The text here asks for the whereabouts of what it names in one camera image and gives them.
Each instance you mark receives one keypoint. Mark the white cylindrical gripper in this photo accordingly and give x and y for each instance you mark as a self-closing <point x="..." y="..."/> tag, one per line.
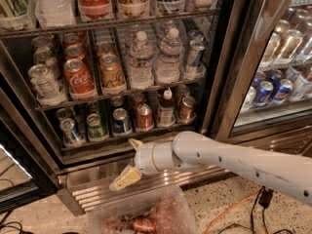
<point x="143" y="160"/>

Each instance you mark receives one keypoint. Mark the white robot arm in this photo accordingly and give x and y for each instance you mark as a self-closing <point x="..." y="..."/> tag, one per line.
<point x="192" y="152"/>

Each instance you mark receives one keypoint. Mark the dark blue can bottom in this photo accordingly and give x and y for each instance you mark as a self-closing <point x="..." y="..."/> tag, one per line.
<point x="121" y="121"/>

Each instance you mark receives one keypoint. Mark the red can bottom shelf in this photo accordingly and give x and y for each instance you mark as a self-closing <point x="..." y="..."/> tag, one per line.
<point x="144" y="116"/>

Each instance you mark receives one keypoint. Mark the green soda can front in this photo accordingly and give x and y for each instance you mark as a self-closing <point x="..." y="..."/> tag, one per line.
<point x="96" y="130"/>

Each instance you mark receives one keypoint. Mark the blue can bottom left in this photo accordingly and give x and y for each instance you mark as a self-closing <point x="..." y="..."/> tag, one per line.
<point x="72" y="137"/>

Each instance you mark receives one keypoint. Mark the red can in bin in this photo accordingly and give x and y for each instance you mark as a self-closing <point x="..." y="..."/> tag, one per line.
<point x="145" y="225"/>

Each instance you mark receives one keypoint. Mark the copper can bottom right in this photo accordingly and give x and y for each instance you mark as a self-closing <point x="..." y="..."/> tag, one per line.
<point x="186" y="108"/>

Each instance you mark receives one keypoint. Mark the red coca-cola can front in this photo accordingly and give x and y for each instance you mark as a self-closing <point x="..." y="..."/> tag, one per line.
<point x="78" y="76"/>

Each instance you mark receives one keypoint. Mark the orange gold can middle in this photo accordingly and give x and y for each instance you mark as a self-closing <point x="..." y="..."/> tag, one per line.
<point x="111" y="72"/>

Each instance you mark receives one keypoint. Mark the slim silver blue can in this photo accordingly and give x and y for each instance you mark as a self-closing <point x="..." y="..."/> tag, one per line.
<point x="194" y="56"/>

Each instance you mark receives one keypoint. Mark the silver can middle left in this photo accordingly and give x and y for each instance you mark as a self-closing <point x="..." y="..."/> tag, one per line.
<point x="46" y="85"/>

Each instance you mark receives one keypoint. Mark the glass fridge door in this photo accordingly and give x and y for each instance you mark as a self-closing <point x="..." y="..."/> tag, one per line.
<point x="247" y="51"/>

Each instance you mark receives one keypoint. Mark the blue pepsi can left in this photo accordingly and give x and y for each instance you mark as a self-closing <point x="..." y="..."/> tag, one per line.
<point x="264" y="90"/>

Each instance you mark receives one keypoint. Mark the blue pepsi can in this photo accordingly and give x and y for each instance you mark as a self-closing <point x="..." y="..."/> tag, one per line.
<point x="264" y="90"/>
<point x="281" y="91"/>

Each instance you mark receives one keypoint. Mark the coca-cola bottle top shelf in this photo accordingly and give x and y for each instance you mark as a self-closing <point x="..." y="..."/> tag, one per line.
<point x="93" y="9"/>

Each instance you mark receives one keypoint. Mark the blue pepsi can right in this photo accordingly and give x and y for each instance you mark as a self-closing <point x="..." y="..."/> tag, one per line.
<point x="281" y="91"/>

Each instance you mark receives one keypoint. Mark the white bottle top shelf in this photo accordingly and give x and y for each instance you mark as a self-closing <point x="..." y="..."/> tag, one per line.
<point x="54" y="13"/>

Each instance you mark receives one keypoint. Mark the white capped juice bottle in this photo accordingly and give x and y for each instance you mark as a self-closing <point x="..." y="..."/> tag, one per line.
<point x="166" y="106"/>

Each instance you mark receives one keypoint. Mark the clear plastic bin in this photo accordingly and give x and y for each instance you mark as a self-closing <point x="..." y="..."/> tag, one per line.
<point x="166" y="205"/>

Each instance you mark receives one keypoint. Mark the clear water bottle right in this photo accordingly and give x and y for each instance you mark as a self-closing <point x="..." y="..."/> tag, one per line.
<point x="169" y="59"/>

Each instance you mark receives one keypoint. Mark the clear water bottle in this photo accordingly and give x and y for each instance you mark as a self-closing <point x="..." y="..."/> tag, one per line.
<point x="140" y="61"/>
<point x="169" y="59"/>

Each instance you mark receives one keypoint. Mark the clear water bottle left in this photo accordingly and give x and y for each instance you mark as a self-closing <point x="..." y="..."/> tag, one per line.
<point x="140" y="61"/>

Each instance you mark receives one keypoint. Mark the black power adapter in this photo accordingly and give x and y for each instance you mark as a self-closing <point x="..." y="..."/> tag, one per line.
<point x="265" y="197"/>

